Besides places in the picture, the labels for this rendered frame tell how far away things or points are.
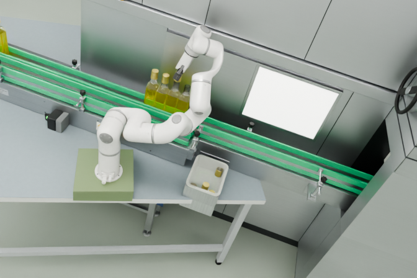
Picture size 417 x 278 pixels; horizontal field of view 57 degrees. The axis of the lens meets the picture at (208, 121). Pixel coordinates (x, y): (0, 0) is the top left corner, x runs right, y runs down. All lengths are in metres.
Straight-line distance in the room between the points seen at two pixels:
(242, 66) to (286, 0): 0.37
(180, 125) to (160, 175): 0.51
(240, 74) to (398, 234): 1.07
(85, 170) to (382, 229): 1.42
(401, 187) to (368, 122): 0.40
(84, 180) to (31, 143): 0.40
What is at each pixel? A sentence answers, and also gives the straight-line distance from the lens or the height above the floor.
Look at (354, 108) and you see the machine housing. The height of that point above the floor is 1.24.
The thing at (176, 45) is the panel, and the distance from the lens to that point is 1.96.
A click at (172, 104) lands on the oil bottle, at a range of 1.97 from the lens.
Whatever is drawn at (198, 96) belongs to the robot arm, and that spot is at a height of 1.31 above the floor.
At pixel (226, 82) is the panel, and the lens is 1.98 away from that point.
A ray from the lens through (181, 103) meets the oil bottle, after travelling 1.94.
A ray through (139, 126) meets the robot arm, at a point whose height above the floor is 1.16.
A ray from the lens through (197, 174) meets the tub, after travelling 2.00.
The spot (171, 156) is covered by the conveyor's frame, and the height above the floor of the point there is 0.80.
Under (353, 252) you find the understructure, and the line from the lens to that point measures 2.22.
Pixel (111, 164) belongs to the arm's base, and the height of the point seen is 0.93.
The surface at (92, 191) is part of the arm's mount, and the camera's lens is 1.81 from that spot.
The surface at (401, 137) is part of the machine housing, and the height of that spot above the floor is 1.33.
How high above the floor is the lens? 2.26
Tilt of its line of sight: 40 degrees down
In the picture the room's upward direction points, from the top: 17 degrees clockwise
